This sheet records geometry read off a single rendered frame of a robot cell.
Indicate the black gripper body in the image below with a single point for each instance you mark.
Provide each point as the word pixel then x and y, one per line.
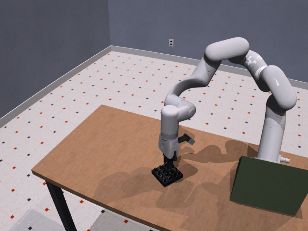
pixel 168 146

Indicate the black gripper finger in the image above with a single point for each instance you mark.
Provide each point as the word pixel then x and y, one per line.
pixel 165 159
pixel 170 161

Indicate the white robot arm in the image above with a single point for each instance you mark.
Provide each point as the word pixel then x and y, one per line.
pixel 268 78

